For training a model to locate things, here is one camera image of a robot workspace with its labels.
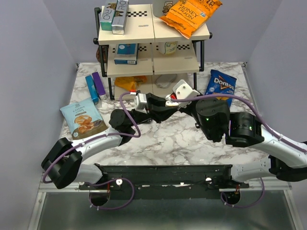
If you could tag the blue white box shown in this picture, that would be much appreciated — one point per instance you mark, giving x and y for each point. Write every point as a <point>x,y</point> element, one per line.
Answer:
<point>126,54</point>

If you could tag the orange honey dijon chips bag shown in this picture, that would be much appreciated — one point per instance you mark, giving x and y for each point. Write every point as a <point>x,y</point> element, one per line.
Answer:
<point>187,16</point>

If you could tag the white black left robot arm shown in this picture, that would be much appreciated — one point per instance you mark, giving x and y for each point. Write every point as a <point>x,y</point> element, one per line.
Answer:
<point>64,164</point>

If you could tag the white printed mug middle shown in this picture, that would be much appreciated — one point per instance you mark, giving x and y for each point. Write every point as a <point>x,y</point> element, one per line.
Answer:
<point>167,48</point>

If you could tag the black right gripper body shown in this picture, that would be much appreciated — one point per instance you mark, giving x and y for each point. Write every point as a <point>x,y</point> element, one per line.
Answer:
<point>191,110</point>

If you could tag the white printed mug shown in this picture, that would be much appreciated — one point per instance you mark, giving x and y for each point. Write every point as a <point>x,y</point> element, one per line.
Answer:
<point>167,48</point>
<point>161,7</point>

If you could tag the silver toothpaste box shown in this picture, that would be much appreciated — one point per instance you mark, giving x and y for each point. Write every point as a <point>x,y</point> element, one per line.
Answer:
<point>120,17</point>

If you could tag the beige three-tier shelf rack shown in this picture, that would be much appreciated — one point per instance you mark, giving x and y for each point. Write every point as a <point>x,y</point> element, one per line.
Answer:
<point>147,30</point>

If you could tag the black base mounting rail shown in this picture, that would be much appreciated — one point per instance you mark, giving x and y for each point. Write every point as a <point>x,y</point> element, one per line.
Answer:
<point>165,182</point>

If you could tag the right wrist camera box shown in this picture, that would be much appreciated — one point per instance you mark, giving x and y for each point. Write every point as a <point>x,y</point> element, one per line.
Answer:
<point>183,90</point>

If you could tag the blue Doritos bag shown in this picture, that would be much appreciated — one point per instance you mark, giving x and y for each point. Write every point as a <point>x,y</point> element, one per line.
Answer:
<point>220,83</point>

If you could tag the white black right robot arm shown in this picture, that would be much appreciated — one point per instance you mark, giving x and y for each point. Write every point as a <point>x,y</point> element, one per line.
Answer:
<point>242,129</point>

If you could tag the white printed mug top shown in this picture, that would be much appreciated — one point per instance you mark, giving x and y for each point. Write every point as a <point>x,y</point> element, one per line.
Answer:
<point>161,7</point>

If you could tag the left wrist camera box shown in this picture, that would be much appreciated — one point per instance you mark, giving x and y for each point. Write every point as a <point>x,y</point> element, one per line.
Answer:
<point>140,102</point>

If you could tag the blue tube box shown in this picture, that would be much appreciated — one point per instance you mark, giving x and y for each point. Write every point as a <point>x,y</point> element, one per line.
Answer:
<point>92,89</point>

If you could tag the orange plastic bag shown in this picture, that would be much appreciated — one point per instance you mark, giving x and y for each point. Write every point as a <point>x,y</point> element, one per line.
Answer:
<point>130,83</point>

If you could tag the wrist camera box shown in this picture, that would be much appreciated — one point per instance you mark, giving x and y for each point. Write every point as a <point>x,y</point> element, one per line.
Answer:
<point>183,90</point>
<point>140,102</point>

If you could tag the purple tube box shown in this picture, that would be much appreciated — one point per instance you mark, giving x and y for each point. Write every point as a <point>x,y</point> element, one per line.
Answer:
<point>99,86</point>

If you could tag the white earbud charging case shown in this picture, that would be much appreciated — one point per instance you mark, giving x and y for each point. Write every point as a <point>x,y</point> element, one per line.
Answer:
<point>170,103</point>

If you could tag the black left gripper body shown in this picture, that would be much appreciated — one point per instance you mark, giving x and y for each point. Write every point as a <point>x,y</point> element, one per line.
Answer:
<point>157,117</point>

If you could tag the cassava chips bag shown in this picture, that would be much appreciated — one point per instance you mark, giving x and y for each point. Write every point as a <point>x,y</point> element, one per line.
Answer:
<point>83,119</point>

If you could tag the teal toothpaste box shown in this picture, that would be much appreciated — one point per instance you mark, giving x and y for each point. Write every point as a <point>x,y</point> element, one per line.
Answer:
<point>107,15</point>

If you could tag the brown object behind rack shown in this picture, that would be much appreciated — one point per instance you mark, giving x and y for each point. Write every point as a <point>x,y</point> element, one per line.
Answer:
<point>102,51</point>

